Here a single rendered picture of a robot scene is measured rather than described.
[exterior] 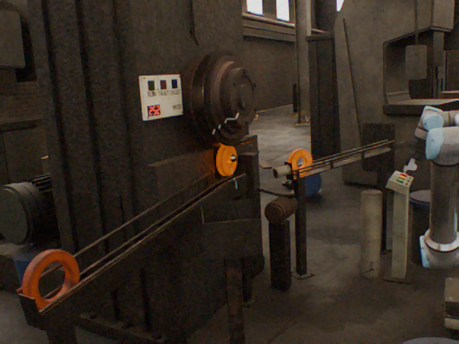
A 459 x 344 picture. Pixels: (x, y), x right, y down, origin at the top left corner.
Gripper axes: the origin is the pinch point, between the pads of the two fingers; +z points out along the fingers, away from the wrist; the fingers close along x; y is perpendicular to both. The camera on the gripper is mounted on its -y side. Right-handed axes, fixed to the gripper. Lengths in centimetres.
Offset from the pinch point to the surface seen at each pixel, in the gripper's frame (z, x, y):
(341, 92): 0, 217, -100
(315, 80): 14, 349, -173
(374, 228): 38.1, -1.8, -2.3
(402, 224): 30.3, 2.3, 10.7
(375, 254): 53, -2, 4
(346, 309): 69, -43, 3
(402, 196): 15.0, 2.4, 4.6
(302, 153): 9, -11, -55
